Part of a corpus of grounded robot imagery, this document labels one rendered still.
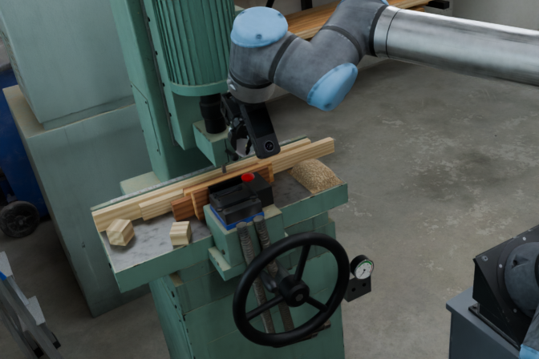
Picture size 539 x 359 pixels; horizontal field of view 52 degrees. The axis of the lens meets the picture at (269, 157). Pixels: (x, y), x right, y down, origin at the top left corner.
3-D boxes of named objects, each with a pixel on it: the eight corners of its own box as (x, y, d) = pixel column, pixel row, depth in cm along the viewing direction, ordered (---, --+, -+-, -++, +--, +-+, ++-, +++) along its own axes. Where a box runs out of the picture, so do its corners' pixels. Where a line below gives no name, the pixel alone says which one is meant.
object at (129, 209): (98, 232, 133) (92, 215, 130) (96, 228, 134) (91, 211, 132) (312, 155, 153) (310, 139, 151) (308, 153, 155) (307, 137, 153)
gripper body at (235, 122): (251, 102, 119) (257, 63, 109) (269, 132, 115) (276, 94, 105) (218, 112, 116) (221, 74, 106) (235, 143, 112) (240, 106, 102)
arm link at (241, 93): (285, 81, 101) (237, 95, 98) (281, 98, 105) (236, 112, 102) (264, 48, 105) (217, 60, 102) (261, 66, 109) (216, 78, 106)
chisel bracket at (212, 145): (216, 173, 134) (211, 142, 130) (196, 151, 146) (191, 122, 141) (244, 163, 137) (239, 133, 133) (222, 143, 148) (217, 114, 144)
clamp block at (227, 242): (229, 268, 120) (222, 235, 116) (207, 237, 131) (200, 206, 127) (288, 244, 125) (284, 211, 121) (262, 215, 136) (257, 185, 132)
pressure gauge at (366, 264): (355, 288, 147) (354, 265, 143) (347, 280, 150) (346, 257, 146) (374, 280, 149) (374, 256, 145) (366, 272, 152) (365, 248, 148)
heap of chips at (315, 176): (313, 194, 137) (311, 181, 135) (286, 171, 148) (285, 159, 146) (343, 182, 140) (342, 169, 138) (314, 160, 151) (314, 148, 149)
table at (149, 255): (130, 321, 114) (123, 300, 111) (100, 245, 139) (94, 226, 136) (371, 219, 135) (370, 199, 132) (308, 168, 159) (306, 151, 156)
